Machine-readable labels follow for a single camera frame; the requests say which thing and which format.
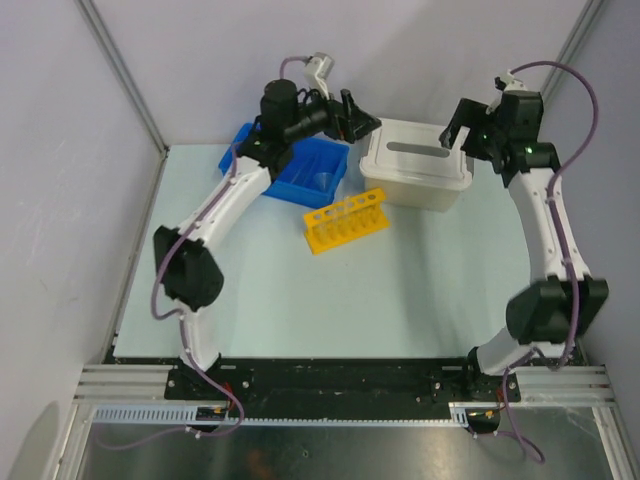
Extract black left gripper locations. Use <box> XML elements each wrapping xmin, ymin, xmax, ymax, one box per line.
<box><xmin>284</xmin><ymin>80</ymin><xmax>381</xmax><ymax>146</ymax></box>

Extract white plastic lid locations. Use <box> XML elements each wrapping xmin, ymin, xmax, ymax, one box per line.
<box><xmin>360</xmin><ymin>119</ymin><xmax>473</xmax><ymax>192</ymax></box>

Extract clear glass funnel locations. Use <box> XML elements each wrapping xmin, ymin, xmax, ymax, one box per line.
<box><xmin>314</xmin><ymin>172</ymin><xmax>334</xmax><ymax>194</ymax></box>

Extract clear glass test tube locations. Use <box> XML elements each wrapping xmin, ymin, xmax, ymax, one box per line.
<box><xmin>336</xmin><ymin>196</ymin><xmax>353</xmax><ymax>238</ymax></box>

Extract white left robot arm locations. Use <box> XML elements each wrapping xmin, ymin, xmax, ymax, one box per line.
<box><xmin>151</xmin><ymin>78</ymin><xmax>382</xmax><ymax>400</ymax></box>

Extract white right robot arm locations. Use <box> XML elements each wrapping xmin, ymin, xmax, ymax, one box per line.
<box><xmin>439</xmin><ymin>89</ymin><xmax>609</xmax><ymax>401</ymax></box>

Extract blue plastic divided bin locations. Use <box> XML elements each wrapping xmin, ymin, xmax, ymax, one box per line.
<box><xmin>218</xmin><ymin>122</ymin><xmax>351</xmax><ymax>209</ymax></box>

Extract beige plastic storage box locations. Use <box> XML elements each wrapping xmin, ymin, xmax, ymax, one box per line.
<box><xmin>364</xmin><ymin>175</ymin><xmax>473</xmax><ymax>213</ymax></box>

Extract yellow test tube rack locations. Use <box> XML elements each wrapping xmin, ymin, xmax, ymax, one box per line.
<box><xmin>303</xmin><ymin>188</ymin><xmax>390</xmax><ymax>255</ymax></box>

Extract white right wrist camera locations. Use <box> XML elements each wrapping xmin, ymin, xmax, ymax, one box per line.
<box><xmin>486</xmin><ymin>70</ymin><xmax>528</xmax><ymax>114</ymax></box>

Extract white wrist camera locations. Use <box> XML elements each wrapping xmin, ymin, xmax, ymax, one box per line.
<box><xmin>486</xmin><ymin>70</ymin><xmax>528</xmax><ymax>114</ymax></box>
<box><xmin>303</xmin><ymin>52</ymin><xmax>335</xmax><ymax>100</ymax></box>

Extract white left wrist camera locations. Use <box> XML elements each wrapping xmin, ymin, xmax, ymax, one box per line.
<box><xmin>303</xmin><ymin>52</ymin><xmax>335</xmax><ymax>100</ymax></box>

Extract aluminium frame rail right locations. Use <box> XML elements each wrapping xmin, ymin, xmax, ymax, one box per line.
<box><xmin>515</xmin><ymin>366</ymin><xmax>615</xmax><ymax>407</ymax></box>

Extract aluminium frame rail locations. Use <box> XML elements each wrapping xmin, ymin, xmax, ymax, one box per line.
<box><xmin>74</xmin><ymin>364</ymin><xmax>173</xmax><ymax>403</ymax></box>
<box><xmin>515</xmin><ymin>366</ymin><xmax>615</xmax><ymax>407</ymax></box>

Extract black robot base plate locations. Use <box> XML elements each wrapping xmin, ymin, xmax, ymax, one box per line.
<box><xmin>102</xmin><ymin>355</ymin><xmax>521</xmax><ymax>420</ymax></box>

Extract slotted cable duct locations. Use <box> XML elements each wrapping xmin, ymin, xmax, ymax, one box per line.
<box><xmin>92</xmin><ymin>402</ymin><xmax>501</xmax><ymax>426</ymax></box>

